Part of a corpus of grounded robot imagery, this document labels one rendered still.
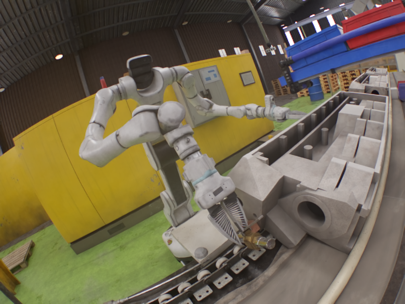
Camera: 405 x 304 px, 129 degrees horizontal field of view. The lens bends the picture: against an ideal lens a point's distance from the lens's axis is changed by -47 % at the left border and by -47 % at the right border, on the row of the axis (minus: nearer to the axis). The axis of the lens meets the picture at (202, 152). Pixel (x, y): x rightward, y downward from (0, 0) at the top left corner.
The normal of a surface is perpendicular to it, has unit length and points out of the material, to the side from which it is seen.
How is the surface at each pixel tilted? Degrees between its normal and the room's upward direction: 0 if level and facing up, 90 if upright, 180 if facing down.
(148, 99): 121
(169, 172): 107
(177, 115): 73
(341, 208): 90
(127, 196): 90
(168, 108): 62
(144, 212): 90
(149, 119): 68
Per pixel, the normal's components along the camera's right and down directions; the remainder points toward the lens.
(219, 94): 0.48, 0.07
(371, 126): -0.63, -0.55
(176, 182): 0.58, 0.32
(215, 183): 0.38, -0.22
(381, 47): -0.81, 0.43
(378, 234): -0.35, -0.90
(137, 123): -0.41, -0.09
